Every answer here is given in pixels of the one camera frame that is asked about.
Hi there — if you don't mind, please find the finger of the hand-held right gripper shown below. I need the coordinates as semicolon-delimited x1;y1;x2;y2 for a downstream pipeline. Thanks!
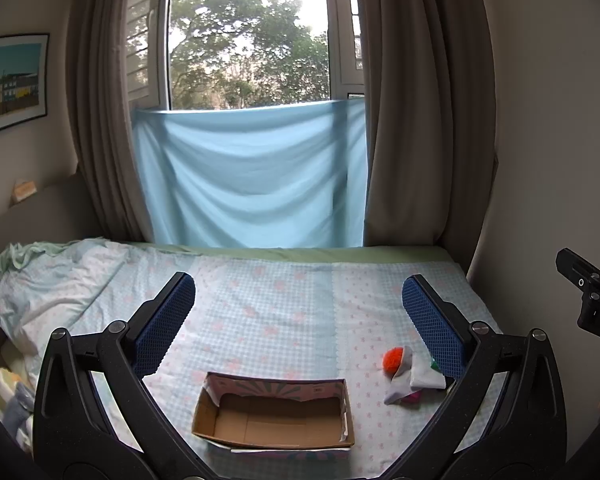
555;247;600;294

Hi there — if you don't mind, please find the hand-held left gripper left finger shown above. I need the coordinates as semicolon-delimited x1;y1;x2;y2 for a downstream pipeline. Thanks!
32;271;216;480

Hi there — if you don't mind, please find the printed cardboard box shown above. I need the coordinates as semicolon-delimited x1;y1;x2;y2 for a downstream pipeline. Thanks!
191;371;356;454

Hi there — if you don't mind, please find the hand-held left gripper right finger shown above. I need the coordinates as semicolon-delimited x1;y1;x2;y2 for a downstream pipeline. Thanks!
385;274;567;480

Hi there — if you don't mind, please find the pale green mattress sheet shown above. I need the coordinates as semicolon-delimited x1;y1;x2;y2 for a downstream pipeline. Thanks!
124;241;457;264

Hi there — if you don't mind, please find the beige bed headboard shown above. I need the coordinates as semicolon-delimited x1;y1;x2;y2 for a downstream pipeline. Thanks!
0;172;88;366

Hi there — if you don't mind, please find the crumpled light blanket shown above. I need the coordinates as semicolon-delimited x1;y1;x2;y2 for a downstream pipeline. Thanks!
0;237;131;367

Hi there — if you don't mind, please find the orange pom-pom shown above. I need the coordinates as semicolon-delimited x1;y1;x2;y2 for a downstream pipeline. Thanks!
382;346;407;374

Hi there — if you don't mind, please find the window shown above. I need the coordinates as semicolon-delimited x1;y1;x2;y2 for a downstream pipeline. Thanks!
125;0;369;112

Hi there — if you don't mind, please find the checked floral bed sheet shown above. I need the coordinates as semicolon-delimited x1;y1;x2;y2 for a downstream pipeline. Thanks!
0;247;504;480

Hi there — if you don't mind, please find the framed wall picture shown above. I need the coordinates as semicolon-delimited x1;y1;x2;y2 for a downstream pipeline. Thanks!
0;33;50;140

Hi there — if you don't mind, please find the light blue hanging cloth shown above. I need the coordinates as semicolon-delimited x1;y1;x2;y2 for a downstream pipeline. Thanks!
131;99;370;249

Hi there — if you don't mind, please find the beige curtain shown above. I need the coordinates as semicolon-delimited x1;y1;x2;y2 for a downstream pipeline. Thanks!
361;0;499;252
65;0;173;243

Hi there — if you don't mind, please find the white sock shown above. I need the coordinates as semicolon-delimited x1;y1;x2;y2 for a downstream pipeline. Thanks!
384;347;448;406

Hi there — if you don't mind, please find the small pack on headboard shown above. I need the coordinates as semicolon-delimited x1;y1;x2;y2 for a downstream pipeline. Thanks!
11;178;40;206

